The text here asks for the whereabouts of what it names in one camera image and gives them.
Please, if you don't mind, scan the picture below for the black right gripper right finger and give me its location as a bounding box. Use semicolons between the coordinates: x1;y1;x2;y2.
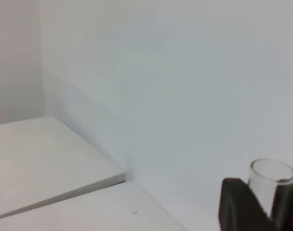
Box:
271;183;293;231

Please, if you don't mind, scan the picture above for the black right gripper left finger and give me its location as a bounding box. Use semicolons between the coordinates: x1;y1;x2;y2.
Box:
218;178;276;231

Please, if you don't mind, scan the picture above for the clear glass test tube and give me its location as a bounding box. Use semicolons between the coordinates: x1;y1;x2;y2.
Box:
248;158;293;229

